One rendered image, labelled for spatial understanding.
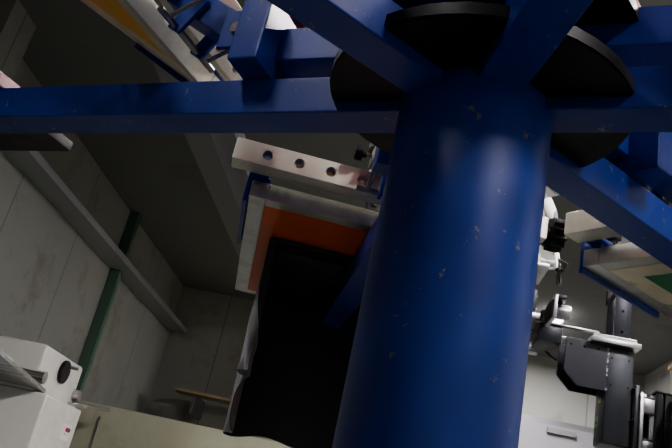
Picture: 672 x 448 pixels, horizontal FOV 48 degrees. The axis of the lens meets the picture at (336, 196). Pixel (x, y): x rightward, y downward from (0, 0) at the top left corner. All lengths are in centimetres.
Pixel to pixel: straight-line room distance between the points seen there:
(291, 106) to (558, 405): 944
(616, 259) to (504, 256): 81
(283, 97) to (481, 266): 43
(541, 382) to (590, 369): 798
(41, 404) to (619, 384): 390
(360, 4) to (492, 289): 35
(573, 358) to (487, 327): 159
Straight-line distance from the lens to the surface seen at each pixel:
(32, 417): 543
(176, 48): 153
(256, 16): 117
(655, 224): 130
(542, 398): 1036
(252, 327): 184
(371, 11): 91
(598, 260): 168
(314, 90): 110
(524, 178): 92
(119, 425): 711
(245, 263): 210
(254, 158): 159
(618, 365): 245
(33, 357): 549
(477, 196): 87
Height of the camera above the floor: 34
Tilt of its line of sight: 23 degrees up
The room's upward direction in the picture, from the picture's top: 13 degrees clockwise
